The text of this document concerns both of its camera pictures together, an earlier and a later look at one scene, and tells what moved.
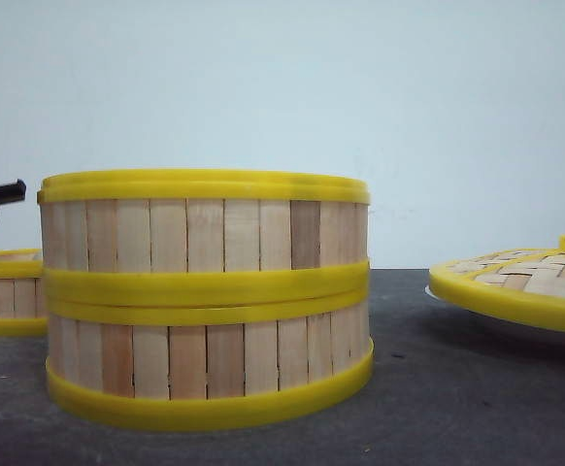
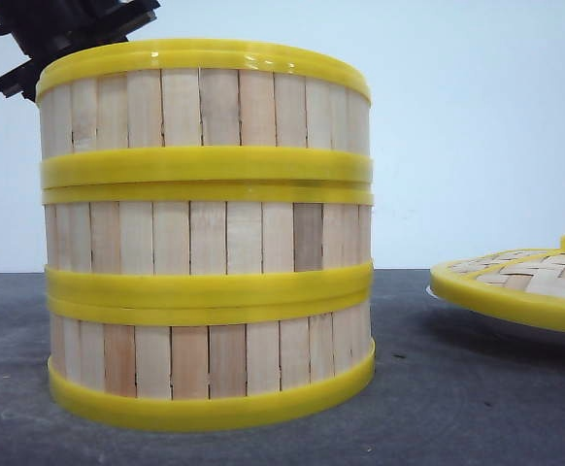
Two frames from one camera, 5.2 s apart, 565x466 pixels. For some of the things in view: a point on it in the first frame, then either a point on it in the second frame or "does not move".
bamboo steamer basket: [194, 367] does not move
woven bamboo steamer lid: [550, 287] does not move
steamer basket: [202, 233] does not move
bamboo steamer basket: [9, 295] to [204, 111]
